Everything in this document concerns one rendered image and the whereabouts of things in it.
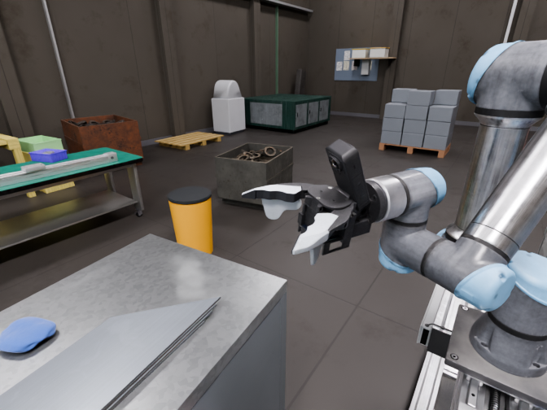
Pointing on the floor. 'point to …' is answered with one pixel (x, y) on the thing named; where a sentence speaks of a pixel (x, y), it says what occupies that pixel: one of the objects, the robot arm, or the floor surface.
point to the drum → (192, 217)
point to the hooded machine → (228, 108)
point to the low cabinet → (286, 112)
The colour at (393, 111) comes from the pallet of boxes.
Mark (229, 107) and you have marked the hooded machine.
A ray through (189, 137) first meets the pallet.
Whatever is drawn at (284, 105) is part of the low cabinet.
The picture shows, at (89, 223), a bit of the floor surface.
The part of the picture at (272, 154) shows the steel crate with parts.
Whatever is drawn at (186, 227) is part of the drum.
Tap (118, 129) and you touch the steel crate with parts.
